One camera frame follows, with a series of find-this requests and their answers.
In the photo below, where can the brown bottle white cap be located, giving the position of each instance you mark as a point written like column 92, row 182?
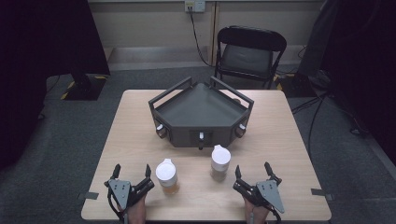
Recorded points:
column 201, row 139
column 240, row 130
column 161, row 131

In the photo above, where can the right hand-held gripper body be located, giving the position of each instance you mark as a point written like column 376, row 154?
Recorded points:
column 270, row 193

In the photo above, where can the beige wall conduit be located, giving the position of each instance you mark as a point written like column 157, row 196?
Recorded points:
column 214, row 31

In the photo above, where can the black curtain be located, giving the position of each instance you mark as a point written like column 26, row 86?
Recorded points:
column 37, row 62
column 364, row 62

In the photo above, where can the white wall socket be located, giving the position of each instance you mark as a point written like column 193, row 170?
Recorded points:
column 195, row 5

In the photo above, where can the person's left hand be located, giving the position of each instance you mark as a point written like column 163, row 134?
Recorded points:
column 137, row 212

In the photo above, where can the clear bottle orange contents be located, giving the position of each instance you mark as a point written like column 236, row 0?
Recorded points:
column 166, row 172

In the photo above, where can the grey tape strip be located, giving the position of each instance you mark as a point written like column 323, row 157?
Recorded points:
column 88, row 195
column 322, row 193

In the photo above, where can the black stand base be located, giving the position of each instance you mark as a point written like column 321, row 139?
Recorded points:
column 295, row 86
column 84, row 88

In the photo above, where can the clear bottle grey contents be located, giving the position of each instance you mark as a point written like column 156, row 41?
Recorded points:
column 220, row 159

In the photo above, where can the grey cloth cover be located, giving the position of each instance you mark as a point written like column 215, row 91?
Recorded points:
column 315, row 37

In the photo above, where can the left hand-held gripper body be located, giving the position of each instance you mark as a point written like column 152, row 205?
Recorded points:
column 120, row 190

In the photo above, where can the dark grey corner rack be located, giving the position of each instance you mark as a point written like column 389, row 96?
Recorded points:
column 202, row 105

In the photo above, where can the person's right hand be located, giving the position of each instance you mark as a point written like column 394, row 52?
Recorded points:
column 253, row 213

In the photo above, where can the black folding chair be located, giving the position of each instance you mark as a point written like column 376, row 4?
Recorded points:
column 246, row 57

